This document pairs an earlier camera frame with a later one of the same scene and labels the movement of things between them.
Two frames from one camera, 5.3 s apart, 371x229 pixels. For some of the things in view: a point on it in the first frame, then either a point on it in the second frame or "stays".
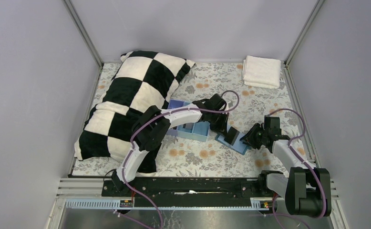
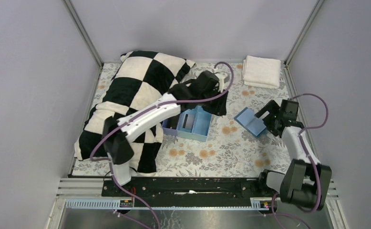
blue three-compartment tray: (196, 130) stays
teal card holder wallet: (239, 146) to (247, 119)
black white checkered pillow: (144, 79) stays
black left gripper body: (219, 123) to (220, 99)
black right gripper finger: (253, 137) to (272, 107)
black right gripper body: (252, 139) to (270, 114)
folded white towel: (261, 72) stays
